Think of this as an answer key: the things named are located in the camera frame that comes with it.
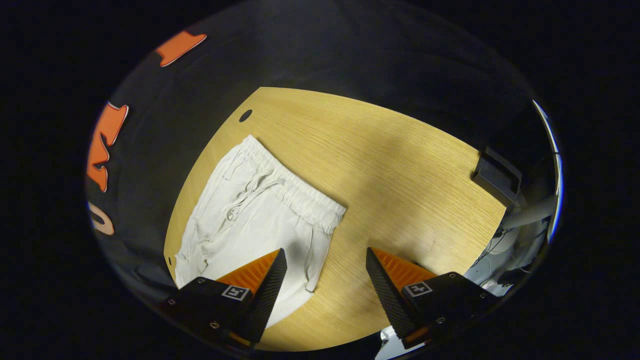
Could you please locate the black rectangular box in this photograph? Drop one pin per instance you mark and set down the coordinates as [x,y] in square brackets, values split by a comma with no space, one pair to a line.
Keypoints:
[497,176]

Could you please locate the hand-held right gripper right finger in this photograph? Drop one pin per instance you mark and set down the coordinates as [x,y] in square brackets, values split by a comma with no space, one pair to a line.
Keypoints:
[387,295]

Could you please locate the black backdrop cloth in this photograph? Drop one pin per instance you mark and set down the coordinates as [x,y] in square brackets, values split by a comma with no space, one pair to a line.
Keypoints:
[350,50]

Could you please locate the white tube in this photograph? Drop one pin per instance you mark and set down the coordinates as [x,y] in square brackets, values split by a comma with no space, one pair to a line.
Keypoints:
[530,215]

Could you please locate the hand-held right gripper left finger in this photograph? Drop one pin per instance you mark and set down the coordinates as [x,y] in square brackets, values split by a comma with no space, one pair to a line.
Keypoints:
[265,300]

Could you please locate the white jeans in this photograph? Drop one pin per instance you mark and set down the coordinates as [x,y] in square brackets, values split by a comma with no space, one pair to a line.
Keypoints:
[255,220]

